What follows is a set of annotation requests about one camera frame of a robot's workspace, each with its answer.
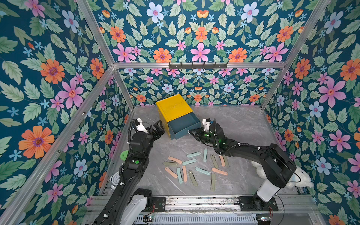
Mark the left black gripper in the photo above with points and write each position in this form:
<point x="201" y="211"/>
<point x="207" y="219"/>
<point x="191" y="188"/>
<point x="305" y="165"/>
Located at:
<point x="159" y="131"/>

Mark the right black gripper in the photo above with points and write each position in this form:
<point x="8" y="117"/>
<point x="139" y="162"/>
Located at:
<point x="202" y="133"/>

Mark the teal top drawer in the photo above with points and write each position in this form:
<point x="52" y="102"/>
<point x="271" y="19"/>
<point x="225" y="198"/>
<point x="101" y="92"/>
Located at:
<point x="180" y="126"/>

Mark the yellow drawer cabinet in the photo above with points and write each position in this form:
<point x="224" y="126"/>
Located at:
<point x="172" y="108"/>

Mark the olive knife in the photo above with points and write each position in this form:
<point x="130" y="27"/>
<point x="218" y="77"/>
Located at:
<point x="215" y="164"/>
<point x="170" y="164"/>
<point x="213" y="181"/>
<point x="192" y="178"/>
<point x="226" y="161"/>

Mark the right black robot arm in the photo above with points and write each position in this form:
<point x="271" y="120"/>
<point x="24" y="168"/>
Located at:
<point x="277" y="166"/>

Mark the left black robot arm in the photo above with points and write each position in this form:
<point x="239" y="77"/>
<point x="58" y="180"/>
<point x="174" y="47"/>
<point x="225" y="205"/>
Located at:
<point x="126" y="203"/>

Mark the green lid small jar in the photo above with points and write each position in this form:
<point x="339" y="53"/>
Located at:
<point x="124" y="155"/>

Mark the mint knife upper center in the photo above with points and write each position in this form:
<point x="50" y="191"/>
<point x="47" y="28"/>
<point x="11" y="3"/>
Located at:
<point x="194" y="154"/>

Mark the pink knife upper left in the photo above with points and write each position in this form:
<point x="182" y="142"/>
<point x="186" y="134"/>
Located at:
<point x="175" y="160"/>

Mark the mint knife diagonal center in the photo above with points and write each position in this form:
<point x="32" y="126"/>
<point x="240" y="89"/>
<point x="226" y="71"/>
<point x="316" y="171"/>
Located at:
<point x="202" y="171"/>

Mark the pink knife lower right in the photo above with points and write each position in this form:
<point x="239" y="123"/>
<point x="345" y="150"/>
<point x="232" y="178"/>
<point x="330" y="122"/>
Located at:
<point x="215" y="170"/>

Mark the pink knife vertical center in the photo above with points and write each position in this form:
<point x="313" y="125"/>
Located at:
<point x="185" y="177"/>

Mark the white round disc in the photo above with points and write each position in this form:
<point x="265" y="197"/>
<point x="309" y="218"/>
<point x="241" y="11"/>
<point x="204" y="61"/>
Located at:
<point x="115" y="180"/>

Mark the white plush toy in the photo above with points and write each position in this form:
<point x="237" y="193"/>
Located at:
<point x="300" y="178"/>

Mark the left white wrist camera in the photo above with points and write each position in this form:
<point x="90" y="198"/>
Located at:
<point x="139" y="127"/>

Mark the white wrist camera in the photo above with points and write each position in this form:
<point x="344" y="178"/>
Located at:
<point x="139" y="127"/>
<point x="206" y="124"/>

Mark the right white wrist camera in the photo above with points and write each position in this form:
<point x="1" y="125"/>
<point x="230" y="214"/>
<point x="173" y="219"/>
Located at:
<point x="206" y="124"/>

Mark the black hook rail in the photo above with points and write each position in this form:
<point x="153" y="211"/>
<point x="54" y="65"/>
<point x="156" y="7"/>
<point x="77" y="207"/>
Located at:
<point x="198" y="65"/>

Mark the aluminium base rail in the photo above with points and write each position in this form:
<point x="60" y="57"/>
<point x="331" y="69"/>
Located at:
<point x="233" y="204"/>

